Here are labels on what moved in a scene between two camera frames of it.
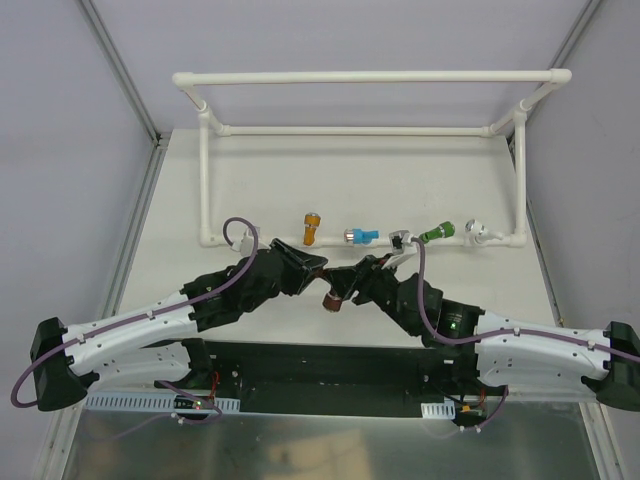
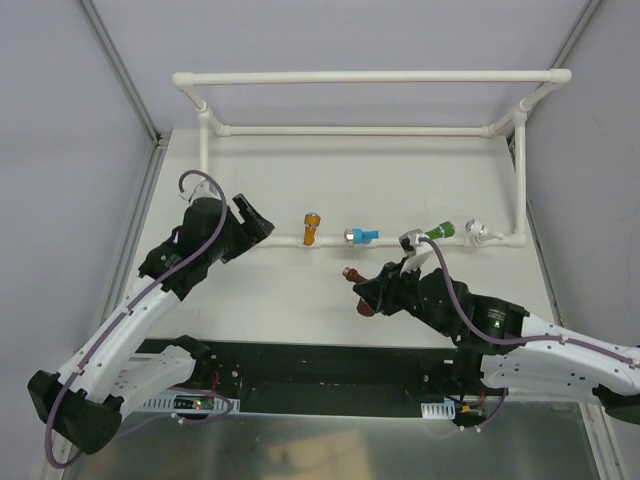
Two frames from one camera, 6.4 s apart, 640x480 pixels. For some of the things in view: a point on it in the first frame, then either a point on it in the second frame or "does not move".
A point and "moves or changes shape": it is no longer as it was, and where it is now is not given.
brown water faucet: x=332 y=302 moves or changes shape
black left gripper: x=292 y=267 -> x=239 y=228
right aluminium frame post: x=570 y=40 does not move
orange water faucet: x=311 y=221 does not move
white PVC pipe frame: x=208 y=128 does not move
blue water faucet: x=359 y=236 does not move
